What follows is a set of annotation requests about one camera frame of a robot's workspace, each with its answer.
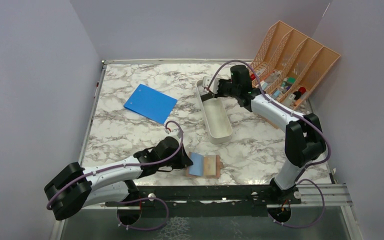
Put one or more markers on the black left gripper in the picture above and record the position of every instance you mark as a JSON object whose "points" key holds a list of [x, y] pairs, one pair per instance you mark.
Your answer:
{"points": [[184, 161]]}

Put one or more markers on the blue folder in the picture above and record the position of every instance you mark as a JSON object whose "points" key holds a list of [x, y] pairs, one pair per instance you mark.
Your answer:
{"points": [[151, 103]]}

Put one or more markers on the black mounting rail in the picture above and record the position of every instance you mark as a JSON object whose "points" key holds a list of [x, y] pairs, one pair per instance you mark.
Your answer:
{"points": [[212, 199]]}

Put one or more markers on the tan leather card holder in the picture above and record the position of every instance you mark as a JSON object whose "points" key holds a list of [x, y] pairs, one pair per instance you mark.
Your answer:
{"points": [[204, 166]]}

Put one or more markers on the green cap bottle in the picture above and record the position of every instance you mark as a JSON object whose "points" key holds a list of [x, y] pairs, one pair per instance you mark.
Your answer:
{"points": [[288, 81]]}

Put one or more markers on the red cap bottle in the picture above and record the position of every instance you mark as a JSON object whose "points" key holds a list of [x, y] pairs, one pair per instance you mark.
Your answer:
{"points": [[299, 93]]}

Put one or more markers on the white oblong plastic tray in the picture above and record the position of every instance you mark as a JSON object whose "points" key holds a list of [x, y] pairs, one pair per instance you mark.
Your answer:
{"points": [[215, 116]]}

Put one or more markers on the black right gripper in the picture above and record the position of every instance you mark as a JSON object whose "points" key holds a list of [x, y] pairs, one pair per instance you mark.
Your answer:
{"points": [[221, 81]]}

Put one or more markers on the orange desk organizer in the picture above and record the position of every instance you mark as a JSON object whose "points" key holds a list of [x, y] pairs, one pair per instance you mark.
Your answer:
{"points": [[287, 52]]}

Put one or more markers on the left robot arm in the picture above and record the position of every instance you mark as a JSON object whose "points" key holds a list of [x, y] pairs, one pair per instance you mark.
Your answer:
{"points": [[76, 187]]}

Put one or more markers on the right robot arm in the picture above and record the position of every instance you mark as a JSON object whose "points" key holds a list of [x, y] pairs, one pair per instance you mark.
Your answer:
{"points": [[304, 139]]}

